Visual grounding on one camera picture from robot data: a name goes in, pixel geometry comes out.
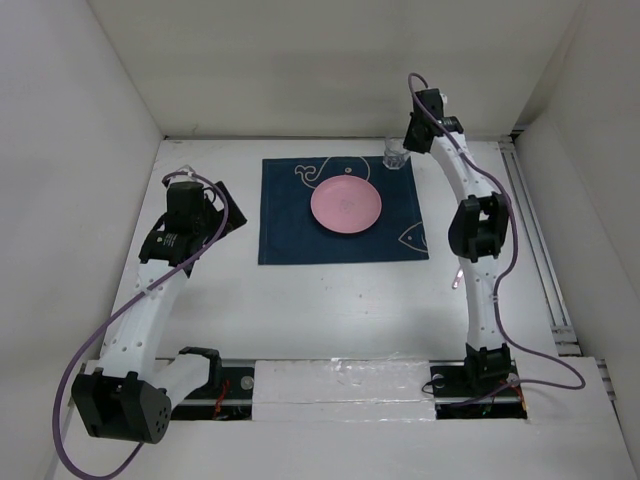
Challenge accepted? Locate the clear plastic cup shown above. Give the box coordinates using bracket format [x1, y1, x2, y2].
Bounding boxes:
[383, 137, 410, 171]

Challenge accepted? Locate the blue whale placemat cloth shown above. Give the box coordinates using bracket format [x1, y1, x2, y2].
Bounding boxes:
[258, 156, 429, 265]

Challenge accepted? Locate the pink plastic plate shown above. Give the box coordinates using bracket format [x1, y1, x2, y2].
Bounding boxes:
[310, 175, 382, 235]

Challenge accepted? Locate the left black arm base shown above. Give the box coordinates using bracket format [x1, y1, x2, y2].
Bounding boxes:
[171, 360, 255, 421]

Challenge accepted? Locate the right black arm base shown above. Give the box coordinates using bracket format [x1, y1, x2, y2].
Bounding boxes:
[421, 362, 528, 420]

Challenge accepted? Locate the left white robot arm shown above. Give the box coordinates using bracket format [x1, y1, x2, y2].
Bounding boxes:
[71, 176, 247, 444]

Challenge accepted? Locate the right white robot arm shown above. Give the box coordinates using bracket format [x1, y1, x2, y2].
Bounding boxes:
[404, 88, 511, 392]

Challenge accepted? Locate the pink plastic fork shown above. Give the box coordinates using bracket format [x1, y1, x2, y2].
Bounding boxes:
[451, 268, 464, 290]

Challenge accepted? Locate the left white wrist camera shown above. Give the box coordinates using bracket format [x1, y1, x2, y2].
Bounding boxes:
[167, 165, 196, 184]

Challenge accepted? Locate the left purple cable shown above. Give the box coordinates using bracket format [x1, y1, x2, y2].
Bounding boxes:
[52, 170, 232, 477]

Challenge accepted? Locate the aluminium side rail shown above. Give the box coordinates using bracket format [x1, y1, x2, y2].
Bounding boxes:
[498, 130, 616, 401]

